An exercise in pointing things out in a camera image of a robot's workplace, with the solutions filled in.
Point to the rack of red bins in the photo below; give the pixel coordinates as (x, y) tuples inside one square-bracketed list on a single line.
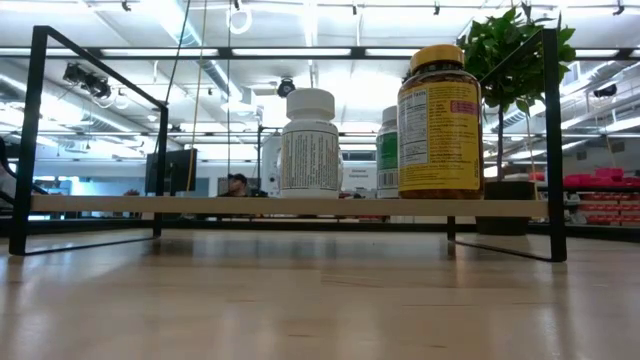
[(605, 180)]

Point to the black monitor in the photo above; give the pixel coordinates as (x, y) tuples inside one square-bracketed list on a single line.
[(172, 170)]

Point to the black plant pot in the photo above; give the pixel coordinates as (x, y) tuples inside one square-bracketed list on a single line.
[(502, 225)]

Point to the white cabinet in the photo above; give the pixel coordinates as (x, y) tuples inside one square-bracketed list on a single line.
[(271, 165)]

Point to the black ceiling spotlights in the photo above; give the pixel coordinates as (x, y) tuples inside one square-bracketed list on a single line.
[(87, 80)]

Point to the black ceiling camera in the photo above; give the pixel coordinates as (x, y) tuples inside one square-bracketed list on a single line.
[(286, 87)]

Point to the green leafy plant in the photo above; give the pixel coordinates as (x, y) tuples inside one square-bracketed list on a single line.
[(500, 50)]

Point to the white sign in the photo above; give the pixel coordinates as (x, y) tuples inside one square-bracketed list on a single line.
[(360, 177)]

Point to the amber bottle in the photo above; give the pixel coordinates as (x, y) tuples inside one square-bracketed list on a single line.
[(440, 140)]

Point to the person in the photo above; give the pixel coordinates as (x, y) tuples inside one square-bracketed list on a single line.
[(237, 180)]

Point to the wooden shelf, black metal legs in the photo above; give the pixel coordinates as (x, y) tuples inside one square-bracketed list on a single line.
[(350, 206)]

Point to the green-label bottle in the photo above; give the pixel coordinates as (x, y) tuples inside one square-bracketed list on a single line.
[(387, 150)]

